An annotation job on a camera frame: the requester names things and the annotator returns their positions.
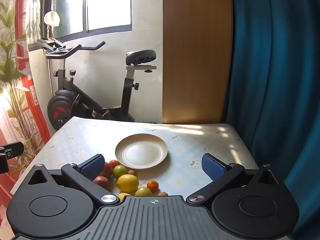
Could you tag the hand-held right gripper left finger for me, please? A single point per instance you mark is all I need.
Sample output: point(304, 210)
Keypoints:
point(93, 167)

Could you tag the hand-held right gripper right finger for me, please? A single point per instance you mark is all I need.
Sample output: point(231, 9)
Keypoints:
point(213, 167)

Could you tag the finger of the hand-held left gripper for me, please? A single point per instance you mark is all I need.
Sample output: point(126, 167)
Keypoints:
point(13, 148)

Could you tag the cream round plate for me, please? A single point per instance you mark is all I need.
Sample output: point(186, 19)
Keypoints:
point(141, 154)

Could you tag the green apple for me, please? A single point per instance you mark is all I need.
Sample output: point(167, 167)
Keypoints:
point(120, 171)
point(143, 192)

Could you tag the black exercise bike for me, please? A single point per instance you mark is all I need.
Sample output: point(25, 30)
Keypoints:
point(72, 102)

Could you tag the large yellow orange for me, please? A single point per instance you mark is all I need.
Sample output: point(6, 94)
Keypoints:
point(123, 196)

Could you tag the white cloth bundle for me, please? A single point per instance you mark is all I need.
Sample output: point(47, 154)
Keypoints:
point(52, 18)

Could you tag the floral tablecloth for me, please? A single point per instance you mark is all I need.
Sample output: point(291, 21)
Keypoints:
point(82, 140)

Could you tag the wooden cabinet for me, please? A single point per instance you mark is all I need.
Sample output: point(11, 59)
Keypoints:
point(196, 55)

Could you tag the window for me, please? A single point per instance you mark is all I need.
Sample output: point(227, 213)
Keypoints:
point(107, 5)

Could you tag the blue curtain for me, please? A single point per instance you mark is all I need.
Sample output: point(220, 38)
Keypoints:
point(280, 80)

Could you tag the shiny red apple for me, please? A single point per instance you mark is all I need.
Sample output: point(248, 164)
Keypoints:
point(107, 170)

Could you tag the yellow lemon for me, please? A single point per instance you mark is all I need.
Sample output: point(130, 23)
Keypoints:
point(127, 183)

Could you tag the plant printed curtain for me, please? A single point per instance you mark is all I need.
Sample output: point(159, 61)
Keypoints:
point(15, 80)

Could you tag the tangerine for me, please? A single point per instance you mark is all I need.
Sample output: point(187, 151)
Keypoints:
point(115, 163)
point(152, 185)

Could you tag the dull wrinkled red apple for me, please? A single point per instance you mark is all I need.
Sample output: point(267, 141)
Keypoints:
point(102, 182)

